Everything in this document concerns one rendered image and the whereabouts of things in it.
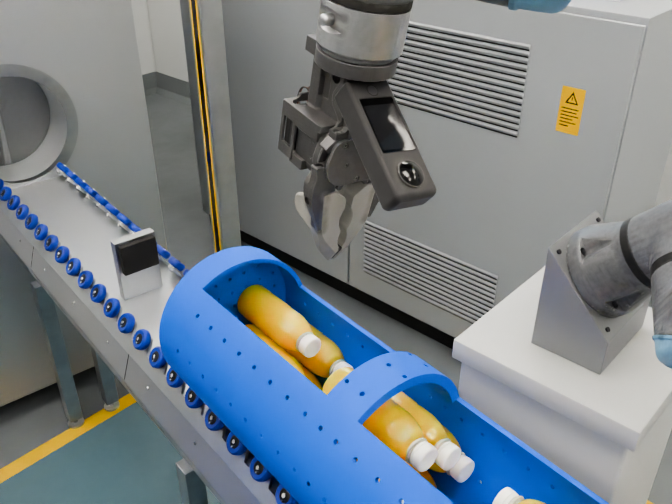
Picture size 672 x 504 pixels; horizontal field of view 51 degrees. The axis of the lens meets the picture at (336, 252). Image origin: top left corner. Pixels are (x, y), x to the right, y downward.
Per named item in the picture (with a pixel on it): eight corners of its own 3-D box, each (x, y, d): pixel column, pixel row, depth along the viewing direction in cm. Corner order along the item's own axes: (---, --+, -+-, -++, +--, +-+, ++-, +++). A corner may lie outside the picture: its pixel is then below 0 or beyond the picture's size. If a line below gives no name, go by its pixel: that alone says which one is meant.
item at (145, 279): (158, 281, 173) (149, 227, 165) (166, 288, 170) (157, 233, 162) (120, 296, 168) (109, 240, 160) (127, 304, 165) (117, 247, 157)
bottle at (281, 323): (228, 308, 133) (285, 356, 120) (248, 277, 133) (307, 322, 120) (252, 319, 138) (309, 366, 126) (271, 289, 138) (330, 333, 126)
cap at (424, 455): (413, 470, 97) (422, 478, 96) (408, 456, 94) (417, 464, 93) (432, 451, 98) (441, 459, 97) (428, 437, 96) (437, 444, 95)
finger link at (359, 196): (328, 226, 75) (341, 151, 70) (361, 257, 72) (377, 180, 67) (304, 233, 74) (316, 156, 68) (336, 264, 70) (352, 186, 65)
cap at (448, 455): (432, 458, 100) (441, 466, 99) (450, 438, 101) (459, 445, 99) (439, 468, 103) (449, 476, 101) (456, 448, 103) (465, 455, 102)
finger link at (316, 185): (335, 215, 69) (349, 136, 64) (346, 224, 68) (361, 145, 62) (295, 226, 66) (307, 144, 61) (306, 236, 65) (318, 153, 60)
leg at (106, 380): (116, 399, 270) (86, 261, 238) (122, 407, 267) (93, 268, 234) (101, 405, 267) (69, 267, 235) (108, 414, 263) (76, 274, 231)
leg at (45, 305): (81, 415, 263) (45, 275, 231) (87, 424, 259) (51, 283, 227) (65, 422, 260) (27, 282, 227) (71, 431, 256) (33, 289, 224)
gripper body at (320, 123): (337, 142, 72) (357, 26, 65) (389, 183, 66) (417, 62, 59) (273, 155, 67) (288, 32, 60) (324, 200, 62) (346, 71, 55)
